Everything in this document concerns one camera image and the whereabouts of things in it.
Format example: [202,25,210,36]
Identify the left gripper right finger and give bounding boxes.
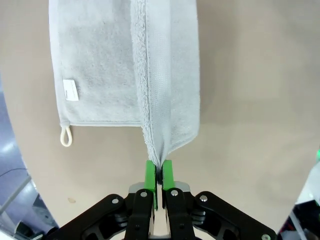
[161,159,277,240]

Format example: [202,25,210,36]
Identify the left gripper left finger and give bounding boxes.
[46,159,159,240]

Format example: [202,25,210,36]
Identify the pale whitish terry towel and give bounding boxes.
[48,0,202,163]

